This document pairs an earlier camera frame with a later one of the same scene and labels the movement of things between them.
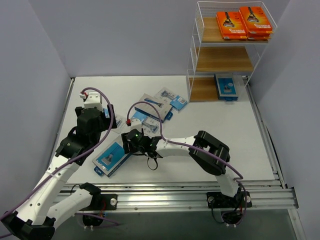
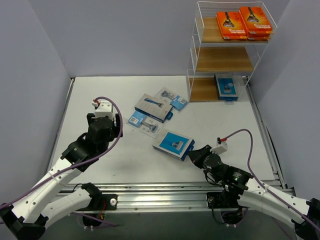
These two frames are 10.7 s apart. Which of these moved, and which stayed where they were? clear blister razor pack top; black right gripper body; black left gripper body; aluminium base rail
Moved: black right gripper body; black left gripper body
Stayed: aluminium base rail; clear blister razor pack top
